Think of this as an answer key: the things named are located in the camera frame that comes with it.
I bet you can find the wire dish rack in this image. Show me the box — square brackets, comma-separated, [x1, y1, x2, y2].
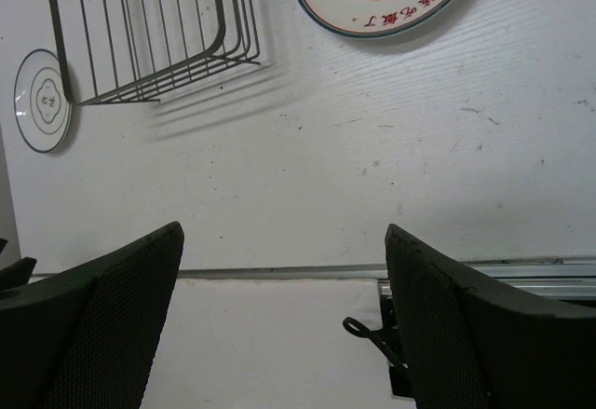
[48, 0, 261, 106]

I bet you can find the white plate green pattern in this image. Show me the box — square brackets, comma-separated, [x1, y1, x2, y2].
[13, 48, 72, 154]

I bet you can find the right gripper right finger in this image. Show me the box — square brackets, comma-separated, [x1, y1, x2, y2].
[385, 225, 595, 408]

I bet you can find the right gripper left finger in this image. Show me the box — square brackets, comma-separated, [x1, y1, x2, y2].
[1, 222, 184, 408]

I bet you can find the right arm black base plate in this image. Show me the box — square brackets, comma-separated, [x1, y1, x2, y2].
[342, 280, 413, 399]

